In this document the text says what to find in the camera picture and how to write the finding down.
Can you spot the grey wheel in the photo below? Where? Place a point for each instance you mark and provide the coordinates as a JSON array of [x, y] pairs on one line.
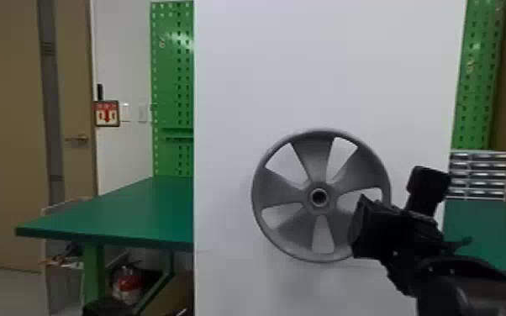
[[277, 190]]

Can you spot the red wall sign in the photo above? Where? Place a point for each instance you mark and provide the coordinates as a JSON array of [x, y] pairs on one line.
[[107, 113]]

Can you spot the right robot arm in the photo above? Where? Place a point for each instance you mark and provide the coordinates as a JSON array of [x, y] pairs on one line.
[[465, 291]]

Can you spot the beige door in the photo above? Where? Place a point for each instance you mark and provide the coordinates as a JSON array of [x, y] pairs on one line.
[[78, 88]]

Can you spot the white drawer cabinet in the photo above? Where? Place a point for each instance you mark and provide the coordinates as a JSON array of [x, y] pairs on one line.
[[480, 176]]

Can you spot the white panel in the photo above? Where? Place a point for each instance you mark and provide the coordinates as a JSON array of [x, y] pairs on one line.
[[288, 66]]

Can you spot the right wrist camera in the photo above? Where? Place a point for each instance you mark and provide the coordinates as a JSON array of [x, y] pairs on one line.
[[427, 185]]

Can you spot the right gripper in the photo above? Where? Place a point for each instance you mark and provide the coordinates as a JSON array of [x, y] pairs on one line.
[[414, 236]]

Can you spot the white wall switch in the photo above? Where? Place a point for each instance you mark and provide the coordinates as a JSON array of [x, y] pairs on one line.
[[142, 112], [125, 112]]

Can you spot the red fire extinguisher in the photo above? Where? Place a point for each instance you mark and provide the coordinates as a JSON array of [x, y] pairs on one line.
[[126, 284]]

